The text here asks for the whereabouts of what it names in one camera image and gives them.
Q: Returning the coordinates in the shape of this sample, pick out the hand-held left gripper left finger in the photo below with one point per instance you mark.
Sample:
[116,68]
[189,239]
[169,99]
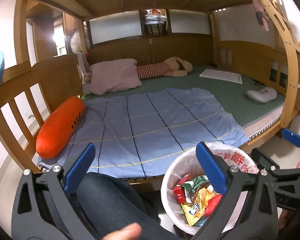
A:
[80,165]

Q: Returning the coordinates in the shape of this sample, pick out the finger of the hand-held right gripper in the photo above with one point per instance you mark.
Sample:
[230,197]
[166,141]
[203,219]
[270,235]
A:
[292,137]
[265,158]

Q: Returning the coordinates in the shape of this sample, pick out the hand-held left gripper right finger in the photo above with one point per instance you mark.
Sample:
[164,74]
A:
[210,165]

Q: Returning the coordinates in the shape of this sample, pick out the green snack bag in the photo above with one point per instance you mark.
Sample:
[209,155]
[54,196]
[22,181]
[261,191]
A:
[195,185]

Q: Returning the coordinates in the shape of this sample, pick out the white lined trash bin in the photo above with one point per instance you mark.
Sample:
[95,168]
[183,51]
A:
[240,160]

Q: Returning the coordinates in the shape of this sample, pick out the red glossy wrapper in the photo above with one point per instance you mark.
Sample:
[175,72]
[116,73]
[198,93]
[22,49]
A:
[212,203]

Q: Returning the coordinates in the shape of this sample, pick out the red square packet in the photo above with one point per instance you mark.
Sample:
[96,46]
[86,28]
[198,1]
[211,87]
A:
[179,193]

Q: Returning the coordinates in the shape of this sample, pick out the yellow snack bag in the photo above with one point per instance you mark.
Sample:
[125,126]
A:
[195,211]

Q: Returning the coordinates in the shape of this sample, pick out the person's right hand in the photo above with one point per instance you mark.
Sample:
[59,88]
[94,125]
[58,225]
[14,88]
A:
[287,225]

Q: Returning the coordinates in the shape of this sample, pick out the person's left hand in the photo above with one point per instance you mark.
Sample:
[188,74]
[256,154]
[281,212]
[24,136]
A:
[125,231]

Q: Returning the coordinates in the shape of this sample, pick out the orange carrot pillow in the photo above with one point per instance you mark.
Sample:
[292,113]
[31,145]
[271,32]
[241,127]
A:
[60,127]

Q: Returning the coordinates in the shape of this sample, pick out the person's leg in jeans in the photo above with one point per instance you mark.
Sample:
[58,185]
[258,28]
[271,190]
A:
[110,200]

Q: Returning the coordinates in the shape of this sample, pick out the white handheld appliance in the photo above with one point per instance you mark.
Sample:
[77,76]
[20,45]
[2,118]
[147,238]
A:
[261,94]

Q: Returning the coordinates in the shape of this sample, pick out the blue striped blanket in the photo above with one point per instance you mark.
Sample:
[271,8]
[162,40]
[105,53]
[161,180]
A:
[140,125]

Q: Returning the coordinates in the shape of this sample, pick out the white flat tray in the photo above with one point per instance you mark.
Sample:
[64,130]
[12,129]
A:
[221,75]

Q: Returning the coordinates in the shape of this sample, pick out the pink pillow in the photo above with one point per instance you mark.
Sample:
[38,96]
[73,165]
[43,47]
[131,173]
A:
[115,76]

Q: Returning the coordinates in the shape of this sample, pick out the striped plush toy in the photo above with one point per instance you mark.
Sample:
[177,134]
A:
[155,71]

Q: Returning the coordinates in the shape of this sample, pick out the white fluffy plush toy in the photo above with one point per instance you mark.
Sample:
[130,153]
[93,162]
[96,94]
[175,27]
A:
[77,38]

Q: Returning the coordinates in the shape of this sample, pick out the pink hanging cloth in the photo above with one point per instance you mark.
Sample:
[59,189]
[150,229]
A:
[260,12]

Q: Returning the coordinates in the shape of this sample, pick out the cluttered shelf items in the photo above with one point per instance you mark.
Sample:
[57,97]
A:
[153,21]

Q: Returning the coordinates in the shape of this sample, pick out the wooden bunk bed frame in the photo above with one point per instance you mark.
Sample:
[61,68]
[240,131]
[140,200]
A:
[52,72]

